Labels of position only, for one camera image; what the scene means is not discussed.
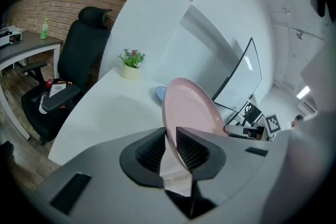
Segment green plastic bottle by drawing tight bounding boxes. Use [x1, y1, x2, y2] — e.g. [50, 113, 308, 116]
[40, 17, 50, 39]

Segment grey desk white legs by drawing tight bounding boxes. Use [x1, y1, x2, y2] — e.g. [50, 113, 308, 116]
[0, 30, 65, 140]

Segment ceiling light panel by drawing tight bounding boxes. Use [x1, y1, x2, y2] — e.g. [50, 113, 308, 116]
[297, 86, 312, 100]

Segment white device box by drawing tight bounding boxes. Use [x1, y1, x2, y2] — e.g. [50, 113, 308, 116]
[0, 30, 23, 47]

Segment potted plant cream pot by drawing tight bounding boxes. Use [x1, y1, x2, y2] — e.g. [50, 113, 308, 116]
[118, 48, 146, 80]

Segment white table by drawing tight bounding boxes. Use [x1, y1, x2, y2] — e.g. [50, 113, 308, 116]
[48, 67, 229, 166]

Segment white printed card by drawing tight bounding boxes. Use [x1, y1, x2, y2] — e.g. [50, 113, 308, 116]
[49, 83, 67, 99]

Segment black office chair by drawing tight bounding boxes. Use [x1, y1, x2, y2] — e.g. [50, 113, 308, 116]
[20, 6, 113, 146]

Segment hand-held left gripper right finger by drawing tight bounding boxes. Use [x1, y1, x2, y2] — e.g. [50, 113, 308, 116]
[175, 126, 292, 207]

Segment big pink plate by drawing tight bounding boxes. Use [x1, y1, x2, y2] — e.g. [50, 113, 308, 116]
[162, 77, 229, 174]

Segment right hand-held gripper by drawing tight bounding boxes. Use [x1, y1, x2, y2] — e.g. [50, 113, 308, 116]
[224, 112, 283, 142]

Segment big blue plate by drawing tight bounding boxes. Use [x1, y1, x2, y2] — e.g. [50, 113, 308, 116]
[154, 86, 167, 105]

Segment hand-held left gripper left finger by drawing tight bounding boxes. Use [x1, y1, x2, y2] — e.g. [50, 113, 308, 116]
[25, 127, 190, 224]

